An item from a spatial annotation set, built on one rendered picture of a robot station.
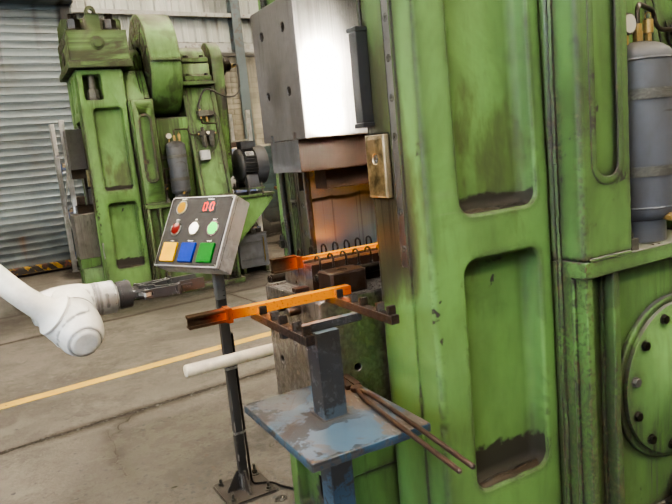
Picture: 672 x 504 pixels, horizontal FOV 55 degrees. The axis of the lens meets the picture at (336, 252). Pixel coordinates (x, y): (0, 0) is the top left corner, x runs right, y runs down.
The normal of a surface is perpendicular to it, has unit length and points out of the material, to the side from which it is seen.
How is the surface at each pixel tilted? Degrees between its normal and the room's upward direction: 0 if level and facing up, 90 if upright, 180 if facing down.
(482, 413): 90
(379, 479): 89
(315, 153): 90
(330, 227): 90
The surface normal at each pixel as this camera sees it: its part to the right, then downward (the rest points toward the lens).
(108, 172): 0.46, 0.08
